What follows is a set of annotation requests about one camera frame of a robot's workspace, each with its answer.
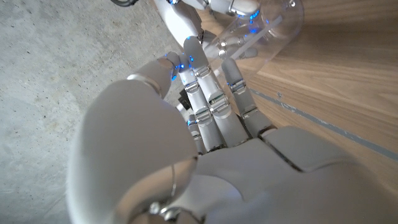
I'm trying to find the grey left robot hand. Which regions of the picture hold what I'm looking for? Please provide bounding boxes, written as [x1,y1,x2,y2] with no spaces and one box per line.
[65,35,398,224]

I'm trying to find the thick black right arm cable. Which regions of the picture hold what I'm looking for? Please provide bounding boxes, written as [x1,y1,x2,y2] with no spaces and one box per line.
[110,0,139,7]

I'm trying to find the clear bottle with black pump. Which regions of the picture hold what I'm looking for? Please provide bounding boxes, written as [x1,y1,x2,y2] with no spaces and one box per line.
[203,0,305,82]

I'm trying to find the grey tape outline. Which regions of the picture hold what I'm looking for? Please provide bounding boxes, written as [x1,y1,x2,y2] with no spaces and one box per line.
[248,88,398,162]

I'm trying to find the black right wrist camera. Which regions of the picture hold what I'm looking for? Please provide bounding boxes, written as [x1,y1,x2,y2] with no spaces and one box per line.
[178,90,192,111]

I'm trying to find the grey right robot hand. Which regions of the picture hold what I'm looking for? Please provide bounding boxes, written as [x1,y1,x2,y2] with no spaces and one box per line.
[154,0,261,62]

